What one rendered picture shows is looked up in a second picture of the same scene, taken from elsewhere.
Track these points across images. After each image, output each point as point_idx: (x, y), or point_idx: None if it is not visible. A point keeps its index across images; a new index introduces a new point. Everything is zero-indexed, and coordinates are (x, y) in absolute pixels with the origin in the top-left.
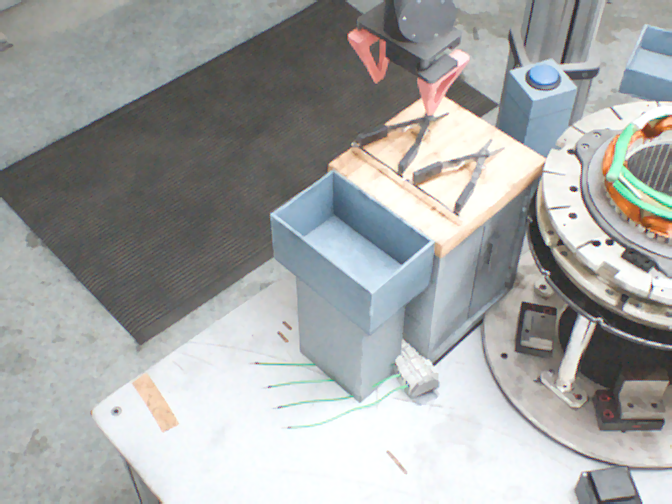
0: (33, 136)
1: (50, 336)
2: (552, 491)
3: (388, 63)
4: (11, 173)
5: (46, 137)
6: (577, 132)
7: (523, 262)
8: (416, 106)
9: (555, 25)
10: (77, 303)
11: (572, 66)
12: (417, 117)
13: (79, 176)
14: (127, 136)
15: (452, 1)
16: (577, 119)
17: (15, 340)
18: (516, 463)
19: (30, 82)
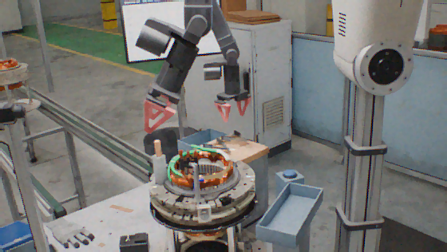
0: (412, 222)
1: (314, 244)
2: (149, 238)
3: (243, 112)
4: (388, 220)
5: (413, 226)
6: (235, 161)
7: (248, 233)
8: (259, 144)
9: (343, 190)
10: (330, 248)
11: (343, 217)
12: (253, 144)
13: (395, 236)
14: (426, 246)
15: (204, 69)
16: (343, 251)
17: (310, 236)
18: (161, 232)
19: (442, 216)
